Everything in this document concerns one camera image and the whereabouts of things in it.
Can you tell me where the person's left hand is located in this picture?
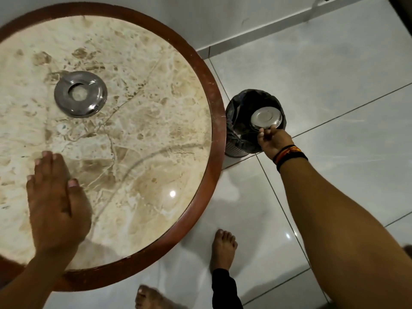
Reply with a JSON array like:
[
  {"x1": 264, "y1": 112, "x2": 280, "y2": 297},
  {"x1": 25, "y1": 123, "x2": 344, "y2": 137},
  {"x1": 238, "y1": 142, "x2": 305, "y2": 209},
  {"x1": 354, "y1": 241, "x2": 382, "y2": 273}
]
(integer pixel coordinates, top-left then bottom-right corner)
[{"x1": 26, "y1": 150, "x2": 94, "y2": 255}]

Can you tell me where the person's right hand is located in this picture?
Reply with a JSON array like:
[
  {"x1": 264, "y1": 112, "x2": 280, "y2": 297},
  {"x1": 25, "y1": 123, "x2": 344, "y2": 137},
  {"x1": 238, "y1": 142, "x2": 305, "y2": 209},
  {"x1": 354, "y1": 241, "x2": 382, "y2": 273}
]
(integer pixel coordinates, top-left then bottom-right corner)
[{"x1": 257, "y1": 125, "x2": 294, "y2": 161}]

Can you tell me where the steel ashtray bowl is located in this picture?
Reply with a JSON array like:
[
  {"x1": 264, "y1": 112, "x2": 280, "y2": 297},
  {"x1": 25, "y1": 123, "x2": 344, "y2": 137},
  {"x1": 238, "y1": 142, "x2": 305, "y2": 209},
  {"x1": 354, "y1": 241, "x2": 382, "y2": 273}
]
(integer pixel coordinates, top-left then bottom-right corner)
[{"x1": 250, "y1": 107, "x2": 283, "y2": 130}]

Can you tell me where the person's left forearm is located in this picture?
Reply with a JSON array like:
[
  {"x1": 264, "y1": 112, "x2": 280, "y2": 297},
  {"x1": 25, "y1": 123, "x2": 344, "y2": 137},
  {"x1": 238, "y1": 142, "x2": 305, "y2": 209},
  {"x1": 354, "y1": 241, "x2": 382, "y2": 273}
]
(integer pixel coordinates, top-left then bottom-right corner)
[{"x1": 0, "y1": 248, "x2": 69, "y2": 309}]

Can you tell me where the person's right forearm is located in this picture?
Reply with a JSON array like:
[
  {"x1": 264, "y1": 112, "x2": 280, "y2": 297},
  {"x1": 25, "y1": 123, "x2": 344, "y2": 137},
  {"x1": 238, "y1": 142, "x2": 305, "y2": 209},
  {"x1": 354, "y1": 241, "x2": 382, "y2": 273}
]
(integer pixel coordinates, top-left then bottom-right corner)
[{"x1": 277, "y1": 157, "x2": 412, "y2": 309}]

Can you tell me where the orange black woven wristband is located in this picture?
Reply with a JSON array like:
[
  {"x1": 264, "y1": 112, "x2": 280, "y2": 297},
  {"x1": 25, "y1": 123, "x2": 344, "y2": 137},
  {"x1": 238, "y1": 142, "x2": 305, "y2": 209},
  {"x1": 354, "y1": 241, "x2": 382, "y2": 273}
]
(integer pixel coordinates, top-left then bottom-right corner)
[{"x1": 272, "y1": 144, "x2": 303, "y2": 165}]

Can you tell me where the black plastic bin liner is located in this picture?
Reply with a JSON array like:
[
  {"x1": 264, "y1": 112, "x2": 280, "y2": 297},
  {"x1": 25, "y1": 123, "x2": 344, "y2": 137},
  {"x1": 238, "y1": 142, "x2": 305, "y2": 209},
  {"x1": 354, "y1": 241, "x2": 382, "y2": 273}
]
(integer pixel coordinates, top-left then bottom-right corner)
[{"x1": 225, "y1": 89, "x2": 287, "y2": 155}]

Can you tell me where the small metal trash bin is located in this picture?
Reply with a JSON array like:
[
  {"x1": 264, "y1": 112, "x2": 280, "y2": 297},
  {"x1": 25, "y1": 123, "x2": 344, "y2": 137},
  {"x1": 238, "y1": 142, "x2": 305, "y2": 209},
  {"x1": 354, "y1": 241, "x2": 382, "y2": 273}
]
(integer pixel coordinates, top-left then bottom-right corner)
[{"x1": 224, "y1": 89, "x2": 287, "y2": 158}]

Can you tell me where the black thread wristband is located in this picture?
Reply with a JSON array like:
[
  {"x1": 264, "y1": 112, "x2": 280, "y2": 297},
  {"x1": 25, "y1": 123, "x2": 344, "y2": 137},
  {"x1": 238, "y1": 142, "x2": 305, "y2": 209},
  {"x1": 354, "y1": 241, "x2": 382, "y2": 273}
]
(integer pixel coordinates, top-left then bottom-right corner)
[{"x1": 276, "y1": 152, "x2": 309, "y2": 173}]

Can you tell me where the round marble table wooden rim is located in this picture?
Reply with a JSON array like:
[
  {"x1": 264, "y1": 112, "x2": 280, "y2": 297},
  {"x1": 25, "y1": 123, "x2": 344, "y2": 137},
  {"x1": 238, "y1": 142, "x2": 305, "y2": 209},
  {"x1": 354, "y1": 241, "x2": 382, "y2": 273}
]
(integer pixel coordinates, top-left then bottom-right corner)
[{"x1": 0, "y1": 2, "x2": 227, "y2": 292}]

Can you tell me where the person's right foot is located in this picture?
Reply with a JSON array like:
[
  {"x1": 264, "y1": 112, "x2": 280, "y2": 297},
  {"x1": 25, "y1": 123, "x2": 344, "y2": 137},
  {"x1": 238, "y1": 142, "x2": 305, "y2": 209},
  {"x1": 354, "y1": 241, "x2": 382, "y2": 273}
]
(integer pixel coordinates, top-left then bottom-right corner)
[{"x1": 209, "y1": 229, "x2": 238, "y2": 273}]

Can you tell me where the person's foot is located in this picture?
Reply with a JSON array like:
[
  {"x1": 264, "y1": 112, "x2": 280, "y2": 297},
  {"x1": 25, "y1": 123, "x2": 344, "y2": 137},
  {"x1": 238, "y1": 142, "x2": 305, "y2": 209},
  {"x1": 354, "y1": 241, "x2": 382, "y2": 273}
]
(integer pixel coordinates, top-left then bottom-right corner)
[
  {"x1": 209, "y1": 229, "x2": 238, "y2": 273},
  {"x1": 135, "y1": 285, "x2": 182, "y2": 309}
]

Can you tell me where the person's left foot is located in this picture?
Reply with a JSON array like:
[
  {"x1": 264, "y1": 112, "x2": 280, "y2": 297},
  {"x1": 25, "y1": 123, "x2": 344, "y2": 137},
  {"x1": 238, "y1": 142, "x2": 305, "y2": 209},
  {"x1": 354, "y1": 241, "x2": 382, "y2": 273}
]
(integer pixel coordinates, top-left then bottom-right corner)
[{"x1": 135, "y1": 285, "x2": 182, "y2": 309}]

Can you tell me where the black trouser leg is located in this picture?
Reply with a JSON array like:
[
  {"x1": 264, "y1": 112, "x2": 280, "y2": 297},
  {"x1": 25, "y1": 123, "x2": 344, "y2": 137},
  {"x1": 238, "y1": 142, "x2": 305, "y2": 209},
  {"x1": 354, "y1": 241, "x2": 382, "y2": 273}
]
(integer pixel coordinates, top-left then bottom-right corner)
[{"x1": 211, "y1": 268, "x2": 244, "y2": 309}]

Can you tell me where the dark furniture piece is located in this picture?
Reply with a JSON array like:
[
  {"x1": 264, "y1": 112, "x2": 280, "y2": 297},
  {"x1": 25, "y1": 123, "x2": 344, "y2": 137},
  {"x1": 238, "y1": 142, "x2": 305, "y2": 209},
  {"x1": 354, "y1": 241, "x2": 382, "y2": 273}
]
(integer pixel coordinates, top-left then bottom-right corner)
[{"x1": 386, "y1": 0, "x2": 412, "y2": 20}]

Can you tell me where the steel ashtray ring lid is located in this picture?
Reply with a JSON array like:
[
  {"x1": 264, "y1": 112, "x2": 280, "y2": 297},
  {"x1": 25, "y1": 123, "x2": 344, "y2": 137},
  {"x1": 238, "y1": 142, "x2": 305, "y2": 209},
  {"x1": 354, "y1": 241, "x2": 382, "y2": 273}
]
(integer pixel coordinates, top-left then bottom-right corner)
[{"x1": 54, "y1": 71, "x2": 108, "y2": 119}]

